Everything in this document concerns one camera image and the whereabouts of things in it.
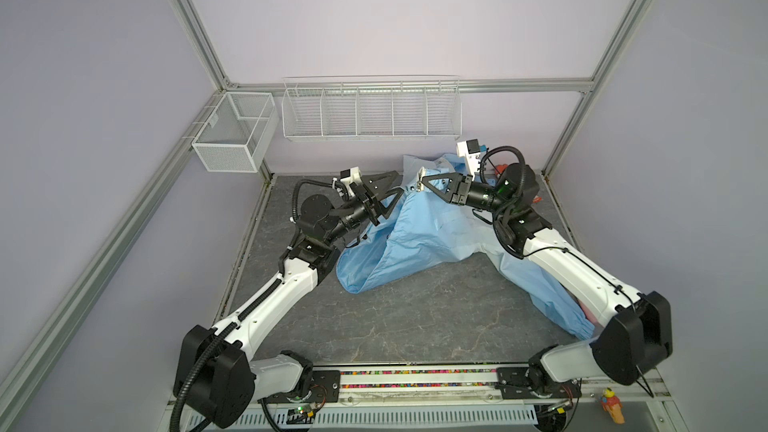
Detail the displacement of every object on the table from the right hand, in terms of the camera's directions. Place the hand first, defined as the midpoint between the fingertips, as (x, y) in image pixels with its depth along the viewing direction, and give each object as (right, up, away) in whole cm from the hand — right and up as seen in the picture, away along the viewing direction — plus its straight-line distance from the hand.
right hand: (421, 185), depth 64 cm
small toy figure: (+45, -51, +5) cm, 68 cm away
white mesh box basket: (-60, +20, +38) cm, 74 cm away
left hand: (-4, 0, -2) cm, 4 cm away
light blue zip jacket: (+1, -10, +8) cm, 13 cm away
